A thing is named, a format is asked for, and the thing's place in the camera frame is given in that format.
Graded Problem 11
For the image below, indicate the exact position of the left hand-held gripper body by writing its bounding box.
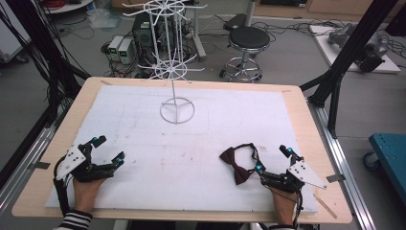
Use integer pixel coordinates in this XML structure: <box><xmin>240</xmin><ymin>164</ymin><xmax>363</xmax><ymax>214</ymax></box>
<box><xmin>55</xmin><ymin>143</ymin><xmax>116</xmax><ymax>184</ymax></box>

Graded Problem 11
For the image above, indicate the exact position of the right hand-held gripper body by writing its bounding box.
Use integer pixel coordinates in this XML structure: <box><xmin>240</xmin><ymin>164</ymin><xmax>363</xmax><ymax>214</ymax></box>
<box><xmin>260</xmin><ymin>159</ymin><xmax>328</xmax><ymax>195</ymax></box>

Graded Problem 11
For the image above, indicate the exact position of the dark red bow tie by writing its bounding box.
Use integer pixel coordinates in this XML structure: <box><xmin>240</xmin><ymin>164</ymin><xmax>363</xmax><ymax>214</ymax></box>
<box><xmin>218</xmin><ymin>142</ymin><xmax>261</xmax><ymax>186</ymax></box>

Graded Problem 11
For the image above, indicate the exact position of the person's left hand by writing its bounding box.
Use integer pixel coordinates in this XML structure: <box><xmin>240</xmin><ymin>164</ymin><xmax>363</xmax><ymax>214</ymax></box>
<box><xmin>72</xmin><ymin>177</ymin><xmax>107</xmax><ymax>214</ymax></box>

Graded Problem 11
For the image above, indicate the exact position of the person's right hand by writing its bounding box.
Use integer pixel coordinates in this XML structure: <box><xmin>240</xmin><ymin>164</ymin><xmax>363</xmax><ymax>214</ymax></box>
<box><xmin>269</xmin><ymin>187</ymin><xmax>300</xmax><ymax>226</ymax></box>

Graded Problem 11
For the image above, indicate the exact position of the grey tape strip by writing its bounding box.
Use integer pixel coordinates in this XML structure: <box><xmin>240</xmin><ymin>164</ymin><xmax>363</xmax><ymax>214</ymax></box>
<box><xmin>326</xmin><ymin>173</ymin><xmax>347</xmax><ymax>184</ymax></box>
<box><xmin>26</xmin><ymin>161</ymin><xmax>52</xmax><ymax>171</ymax></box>

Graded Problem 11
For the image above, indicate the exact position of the thin wooden stick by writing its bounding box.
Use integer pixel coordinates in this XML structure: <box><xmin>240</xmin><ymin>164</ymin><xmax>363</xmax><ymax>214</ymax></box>
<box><xmin>312</xmin><ymin>193</ymin><xmax>338</xmax><ymax>220</ymax></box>

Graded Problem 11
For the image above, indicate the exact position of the striped left sleeve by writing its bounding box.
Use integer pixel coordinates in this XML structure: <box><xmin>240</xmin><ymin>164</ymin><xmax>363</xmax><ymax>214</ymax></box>
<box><xmin>52</xmin><ymin>209</ymin><xmax>95</xmax><ymax>230</ymax></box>

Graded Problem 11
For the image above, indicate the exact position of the white foam mat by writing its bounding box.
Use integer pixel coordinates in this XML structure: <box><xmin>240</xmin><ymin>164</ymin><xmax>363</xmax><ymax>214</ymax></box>
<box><xmin>45</xmin><ymin>83</ymin><xmax>320</xmax><ymax>215</ymax></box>

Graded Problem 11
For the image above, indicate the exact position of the blue cart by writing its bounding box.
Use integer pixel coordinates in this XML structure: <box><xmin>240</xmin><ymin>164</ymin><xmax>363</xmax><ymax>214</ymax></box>
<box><xmin>362</xmin><ymin>132</ymin><xmax>406</xmax><ymax>206</ymax></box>

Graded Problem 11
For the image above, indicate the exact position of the grey bench power supply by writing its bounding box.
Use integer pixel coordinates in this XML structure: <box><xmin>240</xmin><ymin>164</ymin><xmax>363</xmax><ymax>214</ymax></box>
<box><xmin>117</xmin><ymin>38</ymin><xmax>134</xmax><ymax>65</ymax></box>
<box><xmin>107</xmin><ymin>34</ymin><xmax>124</xmax><ymax>62</ymax></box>

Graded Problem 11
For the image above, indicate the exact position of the white floor board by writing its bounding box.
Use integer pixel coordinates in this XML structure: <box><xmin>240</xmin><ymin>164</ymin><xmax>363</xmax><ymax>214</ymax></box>
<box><xmin>308</xmin><ymin>24</ymin><xmax>402</xmax><ymax>75</ymax></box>

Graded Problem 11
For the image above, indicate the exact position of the black computer tower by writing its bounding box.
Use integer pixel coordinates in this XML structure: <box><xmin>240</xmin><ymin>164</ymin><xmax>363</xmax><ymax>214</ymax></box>
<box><xmin>131</xmin><ymin>12</ymin><xmax>167</xmax><ymax>66</ymax></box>

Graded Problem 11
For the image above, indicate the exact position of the black round stool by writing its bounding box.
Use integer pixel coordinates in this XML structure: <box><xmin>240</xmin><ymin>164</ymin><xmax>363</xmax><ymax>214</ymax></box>
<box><xmin>218</xmin><ymin>25</ymin><xmax>272</xmax><ymax>83</ymax></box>

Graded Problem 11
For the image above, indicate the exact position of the clear plastic bag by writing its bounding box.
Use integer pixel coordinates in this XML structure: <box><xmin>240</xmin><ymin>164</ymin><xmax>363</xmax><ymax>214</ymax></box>
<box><xmin>86</xmin><ymin>8</ymin><xmax>124</xmax><ymax>31</ymax></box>

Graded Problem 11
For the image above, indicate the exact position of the black machine part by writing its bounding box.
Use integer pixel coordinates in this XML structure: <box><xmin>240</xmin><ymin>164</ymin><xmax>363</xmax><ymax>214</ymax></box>
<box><xmin>353</xmin><ymin>31</ymin><xmax>391</xmax><ymax>74</ymax></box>

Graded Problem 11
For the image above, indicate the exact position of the grey machine part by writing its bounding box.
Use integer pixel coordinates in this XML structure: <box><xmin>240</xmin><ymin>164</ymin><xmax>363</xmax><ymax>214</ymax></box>
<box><xmin>327</xmin><ymin>22</ymin><xmax>357</xmax><ymax>49</ymax></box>

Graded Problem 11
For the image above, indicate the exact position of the white round table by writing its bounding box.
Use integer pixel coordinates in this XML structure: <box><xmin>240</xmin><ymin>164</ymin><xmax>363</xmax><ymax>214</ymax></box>
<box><xmin>41</xmin><ymin>0</ymin><xmax>95</xmax><ymax>15</ymax></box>

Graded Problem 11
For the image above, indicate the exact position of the black flat case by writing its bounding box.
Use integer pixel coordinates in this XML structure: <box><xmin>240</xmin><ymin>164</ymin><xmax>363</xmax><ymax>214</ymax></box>
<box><xmin>222</xmin><ymin>12</ymin><xmax>248</xmax><ymax>32</ymax></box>

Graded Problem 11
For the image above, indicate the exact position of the grey table leg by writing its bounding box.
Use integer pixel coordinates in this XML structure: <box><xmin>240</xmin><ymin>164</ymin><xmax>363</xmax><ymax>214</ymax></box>
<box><xmin>186</xmin><ymin>0</ymin><xmax>208</xmax><ymax>62</ymax></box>

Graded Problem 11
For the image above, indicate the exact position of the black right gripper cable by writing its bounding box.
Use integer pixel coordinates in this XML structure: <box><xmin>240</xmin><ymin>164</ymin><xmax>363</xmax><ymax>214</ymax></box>
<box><xmin>291</xmin><ymin>189</ymin><xmax>305</xmax><ymax>228</ymax></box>

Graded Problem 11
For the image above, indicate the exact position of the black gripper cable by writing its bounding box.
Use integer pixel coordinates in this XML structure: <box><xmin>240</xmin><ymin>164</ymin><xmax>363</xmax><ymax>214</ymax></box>
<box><xmin>291</xmin><ymin>189</ymin><xmax>305</xmax><ymax>228</ymax></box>
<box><xmin>52</xmin><ymin>157</ymin><xmax>74</xmax><ymax>217</ymax></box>

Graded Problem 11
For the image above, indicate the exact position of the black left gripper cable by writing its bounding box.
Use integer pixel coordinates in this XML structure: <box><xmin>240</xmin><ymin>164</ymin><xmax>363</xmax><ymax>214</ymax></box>
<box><xmin>52</xmin><ymin>157</ymin><xmax>74</xmax><ymax>217</ymax></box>

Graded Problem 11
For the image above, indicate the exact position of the aluminium rail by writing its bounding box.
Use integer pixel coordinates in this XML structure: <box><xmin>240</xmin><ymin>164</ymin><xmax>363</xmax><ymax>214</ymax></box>
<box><xmin>306</xmin><ymin>99</ymin><xmax>379</xmax><ymax>230</ymax></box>
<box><xmin>0</xmin><ymin>97</ymin><xmax>75</xmax><ymax>219</ymax></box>

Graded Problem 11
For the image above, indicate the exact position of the white wire display rack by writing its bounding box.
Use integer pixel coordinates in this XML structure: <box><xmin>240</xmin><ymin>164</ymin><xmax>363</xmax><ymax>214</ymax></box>
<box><xmin>122</xmin><ymin>0</ymin><xmax>209</xmax><ymax>126</ymax></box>

